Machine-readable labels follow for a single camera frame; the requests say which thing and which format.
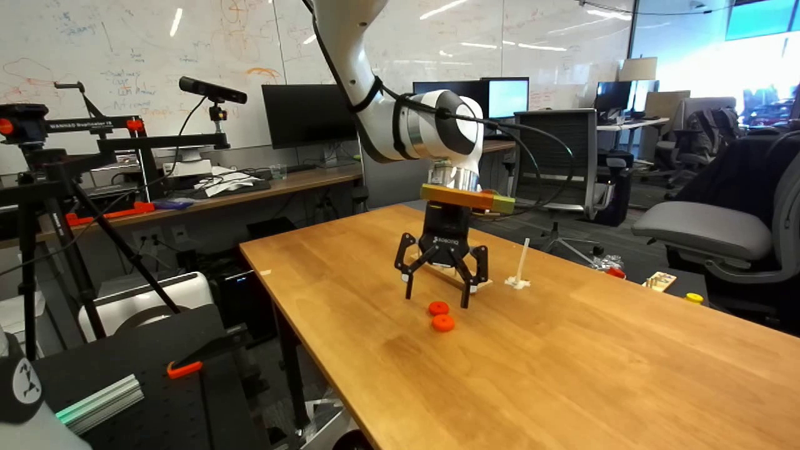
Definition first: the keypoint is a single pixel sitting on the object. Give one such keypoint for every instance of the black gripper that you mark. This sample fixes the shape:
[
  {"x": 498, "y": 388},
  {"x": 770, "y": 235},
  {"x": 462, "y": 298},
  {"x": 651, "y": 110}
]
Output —
[{"x": 446, "y": 243}]

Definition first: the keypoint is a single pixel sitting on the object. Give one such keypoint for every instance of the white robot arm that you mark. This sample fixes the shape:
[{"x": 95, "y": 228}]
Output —
[{"x": 436, "y": 125}]

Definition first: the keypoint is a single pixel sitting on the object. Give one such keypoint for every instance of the black computer monitor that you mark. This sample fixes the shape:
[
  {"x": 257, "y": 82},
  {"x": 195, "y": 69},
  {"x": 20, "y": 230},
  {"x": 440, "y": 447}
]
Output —
[{"x": 308, "y": 115}]

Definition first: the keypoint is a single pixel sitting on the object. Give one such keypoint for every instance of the grey office chair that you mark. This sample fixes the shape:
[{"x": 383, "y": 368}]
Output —
[{"x": 731, "y": 243}]

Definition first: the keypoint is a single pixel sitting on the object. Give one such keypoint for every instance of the white post near stand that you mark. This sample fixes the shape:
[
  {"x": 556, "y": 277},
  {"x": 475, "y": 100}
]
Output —
[{"x": 518, "y": 278}]

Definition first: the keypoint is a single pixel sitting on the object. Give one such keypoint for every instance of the black camera tripod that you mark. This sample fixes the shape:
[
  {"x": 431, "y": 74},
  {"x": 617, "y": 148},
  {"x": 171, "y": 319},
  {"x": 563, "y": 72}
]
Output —
[{"x": 43, "y": 192}]

